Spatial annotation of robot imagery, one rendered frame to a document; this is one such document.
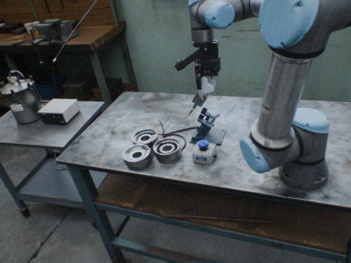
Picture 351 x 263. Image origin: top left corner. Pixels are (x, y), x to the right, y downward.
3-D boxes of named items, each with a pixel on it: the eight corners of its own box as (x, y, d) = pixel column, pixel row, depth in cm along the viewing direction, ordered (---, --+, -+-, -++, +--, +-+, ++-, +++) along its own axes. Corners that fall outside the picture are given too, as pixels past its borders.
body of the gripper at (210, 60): (218, 78, 110) (215, 43, 104) (193, 79, 112) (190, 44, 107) (221, 71, 116) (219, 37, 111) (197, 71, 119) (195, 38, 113)
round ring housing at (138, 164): (134, 174, 117) (132, 165, 115) (120, 161, 124) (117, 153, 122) (157, 159, 122) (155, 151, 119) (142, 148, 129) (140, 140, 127)
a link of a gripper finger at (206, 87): (214, 102, 114) (213, 77, 111) (198, 102, 116) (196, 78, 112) (215, 99, 117) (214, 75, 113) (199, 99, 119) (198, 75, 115)
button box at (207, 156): (192, 163, 117) (191, 152, 114) (198, 151, 122) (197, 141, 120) (214, 165, 114) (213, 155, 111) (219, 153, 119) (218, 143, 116)
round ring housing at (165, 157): (187, 153, 122) (185, 145, 120) (165, 166, 118) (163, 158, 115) (171, 142, 130) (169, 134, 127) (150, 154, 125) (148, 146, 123)
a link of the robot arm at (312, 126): (335, 153, 96) (341, 115, 88) (298, 169, 92) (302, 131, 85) (307, 134, 105) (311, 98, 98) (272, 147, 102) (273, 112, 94)
